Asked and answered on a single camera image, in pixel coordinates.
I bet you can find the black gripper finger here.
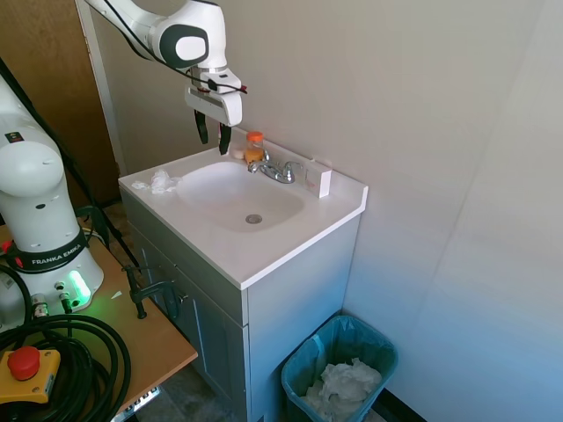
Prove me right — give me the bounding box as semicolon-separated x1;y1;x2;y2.
194;109;209;145
217;123;233;156

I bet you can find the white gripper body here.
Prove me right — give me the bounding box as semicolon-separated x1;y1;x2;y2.
183;67;245;127

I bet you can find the white tissue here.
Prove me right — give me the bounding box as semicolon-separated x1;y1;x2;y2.
149;168;183;195

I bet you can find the trash bin with teal liner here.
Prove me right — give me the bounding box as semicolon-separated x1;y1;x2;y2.
281;313;399;422

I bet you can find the orange-lidded clear jar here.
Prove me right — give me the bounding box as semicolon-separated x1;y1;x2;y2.
244;130;266;165

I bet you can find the white cardboard box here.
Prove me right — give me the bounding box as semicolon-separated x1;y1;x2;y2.
303;158;333;200

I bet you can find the white sink vanity top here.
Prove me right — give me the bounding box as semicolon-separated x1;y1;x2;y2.
117;138;369;291

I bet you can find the black stand pole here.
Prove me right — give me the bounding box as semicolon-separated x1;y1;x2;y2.
0;55;144;270

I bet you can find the brown wooden door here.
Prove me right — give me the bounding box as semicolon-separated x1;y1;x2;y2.
0;0;122;208

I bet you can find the black metal table clamp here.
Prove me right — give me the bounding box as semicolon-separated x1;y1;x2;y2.
121;263;186;321

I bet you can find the grey vanity cabinet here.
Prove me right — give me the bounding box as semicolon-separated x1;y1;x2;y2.
120;188;362;422

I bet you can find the light wooden table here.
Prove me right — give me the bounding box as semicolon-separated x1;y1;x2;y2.
0;210;200;422

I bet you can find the pile of white tissues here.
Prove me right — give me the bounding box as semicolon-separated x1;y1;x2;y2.
300;357;384;422

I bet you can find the yellow emergency stop button box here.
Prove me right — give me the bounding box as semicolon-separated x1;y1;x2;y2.
0;345;62;405

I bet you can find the black baseboard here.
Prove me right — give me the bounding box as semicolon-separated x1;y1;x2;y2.
372;385;435;422

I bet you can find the chrome two-handle faucet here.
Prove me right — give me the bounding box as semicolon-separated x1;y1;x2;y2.
246;149;305;186

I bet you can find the white door frame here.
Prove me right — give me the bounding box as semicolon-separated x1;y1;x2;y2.
73;0;129;178

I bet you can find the thick black cable coil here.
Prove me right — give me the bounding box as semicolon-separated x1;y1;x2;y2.
0;315;133;422

